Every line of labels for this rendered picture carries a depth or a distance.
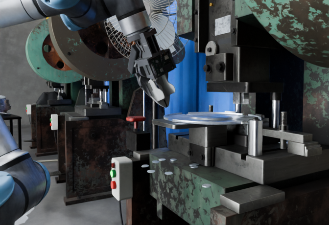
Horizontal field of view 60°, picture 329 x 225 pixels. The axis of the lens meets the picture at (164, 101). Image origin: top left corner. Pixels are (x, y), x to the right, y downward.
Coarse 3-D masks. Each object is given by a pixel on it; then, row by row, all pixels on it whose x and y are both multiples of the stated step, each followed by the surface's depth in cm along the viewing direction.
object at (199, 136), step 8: (152, 120) 83; (160, 120) 82; (176, 128) 73; (184, 128) 74; (192, 128) 86; (200, 128) 83; (208, 128) 81; (216, 128) 82; (224, 128) 83; (192, 136) 86; (200, 136) 83; (208, 136) 81; (216, 136) 82; (224, 136) 83; (192, 144) 87; (200, 144) 83; (208, 144) 81; (216, 144) 82; (224, 144) 83; (192, 152) 86; (200, 152) 83; (208, 152) 81; (192, 160) 87; (200, 160) 83; (208, 160) 81
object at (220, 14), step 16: (224, 0) 86; (224, 16) 87; (224, 32) 87; (208, 48) 91; (224, 48) 87; (240, 48) 82; (256, 48) 85; (208, 64) 89; (224, 64) 83; (240, 64) 82; (256, 64) 85; (208, 80) 90; (224, 80) 83; (240, 80) 82; (256, 80) 85
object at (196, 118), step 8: (192, 112) 101; (200, 112) 101; (208, 112) 101; (216, 112) 101; (224, 112) 100; (232, 112) 98; (168, 120) 81; (176, 120) 77; (184, 120) 76; (192, 120) 80; (200, 120) 80; (208, 120) 80; (216, 120) 80; (224, 120) 80; (232, 120) 80; (240, 120) 80
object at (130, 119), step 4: (128, 116) 111; (132, 116) 112; (136, 116) 111; (140, 116) 112; (144, 116) 111; (128, 120) 109; (132, 120) 107; (136, 120) 108; (140, 120) 108; (144, 120) 109; (136, 124) 110; (136, 128) 110
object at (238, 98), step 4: (236, 92) 91; (240, 92) 90; (236, 96) 91; (240, 96) 91; (244, 96) 90; (248, 96) 91; (236, 100) 91; (240, 100) 91; (244, 100) 90; (248, 100) 91
